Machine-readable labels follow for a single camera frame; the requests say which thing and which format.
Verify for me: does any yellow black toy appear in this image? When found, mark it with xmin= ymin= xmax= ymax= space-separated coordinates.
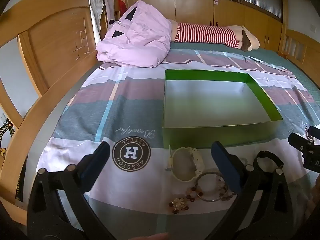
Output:
xmin=0 ymin=117 xmax=16 ymax=155

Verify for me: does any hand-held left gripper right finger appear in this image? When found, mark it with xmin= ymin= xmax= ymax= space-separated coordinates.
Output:
xmin=205 ymin=141 xmax=300 ymax=240

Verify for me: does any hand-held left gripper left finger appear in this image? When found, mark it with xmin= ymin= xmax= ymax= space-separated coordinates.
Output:
xmin=26 ymin=141 xmax=112 ymax=240

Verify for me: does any striped plush toy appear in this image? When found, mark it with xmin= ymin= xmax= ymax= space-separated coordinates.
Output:
xmin=169 ymin=22 xmax=261 ymax=53

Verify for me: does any white wristwatch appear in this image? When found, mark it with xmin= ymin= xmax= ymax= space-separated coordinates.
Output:
xmin=166 ymin=146 xmax=205 ymax=182

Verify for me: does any black bracelet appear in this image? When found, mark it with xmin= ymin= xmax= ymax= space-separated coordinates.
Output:
xmin=253 ymin=151 xmax=285 ymax=173

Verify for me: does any clear bead bracelet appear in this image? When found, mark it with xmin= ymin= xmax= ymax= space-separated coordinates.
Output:
xmin=214 ymin=174 xmax=237 ymax=202

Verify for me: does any green cardboard box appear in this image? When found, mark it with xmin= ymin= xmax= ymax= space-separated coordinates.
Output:
xmin=162 ymin=69 xmax=284 ymax=148

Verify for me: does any wooden footboard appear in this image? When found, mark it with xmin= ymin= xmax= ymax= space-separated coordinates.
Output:
xmin=278 ymin=29 xmax=320 ymax=67

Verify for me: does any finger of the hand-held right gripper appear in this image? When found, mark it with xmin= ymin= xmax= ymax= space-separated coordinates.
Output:
xmin=288 ymin=132 xmax=314 ymax=155
xmin=308 ymin=125 xmax=320 ymax=140

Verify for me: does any silver bangle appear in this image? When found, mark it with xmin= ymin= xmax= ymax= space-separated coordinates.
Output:
xmin=194 ymin=171 xmax=227 ymax=202

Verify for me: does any pink quilt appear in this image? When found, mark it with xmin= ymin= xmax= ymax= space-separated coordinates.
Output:
xmin=96 ymin=0 xmax=173 ymax=68

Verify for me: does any person's left hand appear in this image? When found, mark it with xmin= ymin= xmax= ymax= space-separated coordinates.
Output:
xmin=131 ymin=232 xmax=171 ymax=240

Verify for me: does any wooden headboard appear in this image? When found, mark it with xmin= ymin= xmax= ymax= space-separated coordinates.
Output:
xmin=0 ymin=0 xmax=112 ymax=205

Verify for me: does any brown bead bracelet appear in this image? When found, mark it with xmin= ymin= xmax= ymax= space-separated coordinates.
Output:
xmin=185 ymin=185 xmax=203 ymax=203

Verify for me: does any pink grey cloth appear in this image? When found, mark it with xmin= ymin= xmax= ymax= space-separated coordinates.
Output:
xmin=102 ymin=0 xmax=115 ymax=30

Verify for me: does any white cloth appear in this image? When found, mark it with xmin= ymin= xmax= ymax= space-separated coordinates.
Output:
xmin=86 ymin=0 xmax=106 ymax=42

